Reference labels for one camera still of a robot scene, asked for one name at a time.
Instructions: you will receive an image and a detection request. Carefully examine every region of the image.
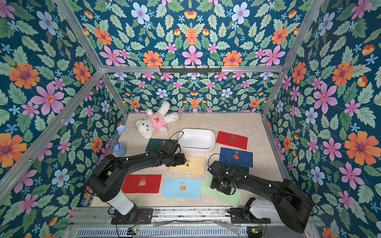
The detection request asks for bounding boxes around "yellow envelope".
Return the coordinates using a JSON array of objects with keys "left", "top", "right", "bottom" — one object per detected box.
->
[{"left": 170, "top": 157, "right": 205, "bottom": 175}]

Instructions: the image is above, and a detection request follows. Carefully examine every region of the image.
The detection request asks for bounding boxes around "white plastic storage box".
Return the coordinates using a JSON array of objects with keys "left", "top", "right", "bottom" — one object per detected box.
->
[{"left": 178, "top": 129, "right": 215, "bottom": 153}]

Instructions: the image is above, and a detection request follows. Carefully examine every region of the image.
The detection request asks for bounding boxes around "light blue envelope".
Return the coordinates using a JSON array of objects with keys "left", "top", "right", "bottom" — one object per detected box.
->
[{"left": 162, "top": 178, "right": 202, "bottom": 199}]

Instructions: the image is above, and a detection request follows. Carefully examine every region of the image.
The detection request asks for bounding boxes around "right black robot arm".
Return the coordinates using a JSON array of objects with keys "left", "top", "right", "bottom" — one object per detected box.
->
[{"left": 208, "top": 161, "right": 314, "bottom": 234}]

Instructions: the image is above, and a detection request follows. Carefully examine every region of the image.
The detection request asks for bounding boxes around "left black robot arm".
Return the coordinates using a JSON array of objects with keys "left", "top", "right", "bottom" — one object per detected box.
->
[{"left": 86, "top": 140, "right": 187, "bottom": 202}]

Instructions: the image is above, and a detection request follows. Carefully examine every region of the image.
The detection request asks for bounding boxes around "dark green envelope left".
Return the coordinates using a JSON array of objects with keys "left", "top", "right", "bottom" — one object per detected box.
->
[{"left": 145, "top": 138, "right": 167, "bottom": 152}]

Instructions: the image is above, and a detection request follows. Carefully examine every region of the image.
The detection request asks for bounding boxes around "dark green envelope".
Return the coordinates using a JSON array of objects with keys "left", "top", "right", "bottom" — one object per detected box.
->
[
  {"left": 219, "top": 162, "right": 249, "bottom": 173},
  {"left": 145, "top": 138, "right": 167, "bottom": 152}
]

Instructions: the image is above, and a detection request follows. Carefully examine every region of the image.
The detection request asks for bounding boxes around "light green envelope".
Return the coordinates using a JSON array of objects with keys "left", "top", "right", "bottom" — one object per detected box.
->
[{"left": 200, "top": 175, "right": 242, "bottom": 207}]

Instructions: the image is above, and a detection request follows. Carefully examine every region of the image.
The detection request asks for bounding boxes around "dark green envelope right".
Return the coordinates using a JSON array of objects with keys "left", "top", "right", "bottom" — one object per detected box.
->
[{"left": 219, "top": 162, "right": 249, "bottom": 173}]

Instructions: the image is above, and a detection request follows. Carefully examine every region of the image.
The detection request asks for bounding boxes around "navy blue envelope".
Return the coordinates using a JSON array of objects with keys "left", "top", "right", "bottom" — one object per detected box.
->
[{"left": 219, "top": 147, "right": 253, "bottom": 168}]

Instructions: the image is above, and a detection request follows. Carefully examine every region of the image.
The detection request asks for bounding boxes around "white teddy bear pink shirt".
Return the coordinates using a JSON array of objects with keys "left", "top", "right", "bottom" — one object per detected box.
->
[{"left": 136, "top": 101, "right": 180, "bottom": 139}]

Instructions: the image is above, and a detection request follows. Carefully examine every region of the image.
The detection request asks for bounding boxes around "red envelope gold sticker back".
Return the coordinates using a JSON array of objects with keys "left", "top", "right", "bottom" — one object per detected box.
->
[{"left": 216, "top": 131, "right": 248, "bottom": 150}]

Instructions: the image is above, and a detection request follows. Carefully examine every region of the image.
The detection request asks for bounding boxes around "red envelope front left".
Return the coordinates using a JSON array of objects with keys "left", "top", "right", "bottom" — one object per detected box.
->
[{"left": 122, "top": 175, "right": 162, "bottom": 193}]

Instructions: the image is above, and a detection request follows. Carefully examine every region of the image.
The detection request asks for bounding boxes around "small green circuit board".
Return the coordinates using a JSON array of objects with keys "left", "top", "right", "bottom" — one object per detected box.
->
[{"left": 247, "top": 227, "right": 264, "bottom": 238}]

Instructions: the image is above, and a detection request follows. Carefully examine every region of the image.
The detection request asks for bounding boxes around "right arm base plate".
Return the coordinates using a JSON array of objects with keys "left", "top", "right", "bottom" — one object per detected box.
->
[{"left": 227, "top": 208, "right": 271, "bottom": 224}]

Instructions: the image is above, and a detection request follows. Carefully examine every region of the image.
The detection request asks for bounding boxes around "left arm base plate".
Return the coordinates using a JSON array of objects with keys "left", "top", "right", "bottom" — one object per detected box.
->
[{"left": 111, "top": 208, "right": 153, "bottom": 225}]

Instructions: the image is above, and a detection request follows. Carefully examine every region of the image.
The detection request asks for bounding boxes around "black hook rail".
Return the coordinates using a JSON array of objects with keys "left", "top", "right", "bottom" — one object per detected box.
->
[{"left": 159, "top": 66, "right": 222, "bottom": 74}]

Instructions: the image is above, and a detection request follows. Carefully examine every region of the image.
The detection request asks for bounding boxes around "aluminium front rail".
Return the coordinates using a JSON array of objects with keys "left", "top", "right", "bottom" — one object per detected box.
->
[{"left": 71, "top": 206, "right": 313, "bottom": 227}]

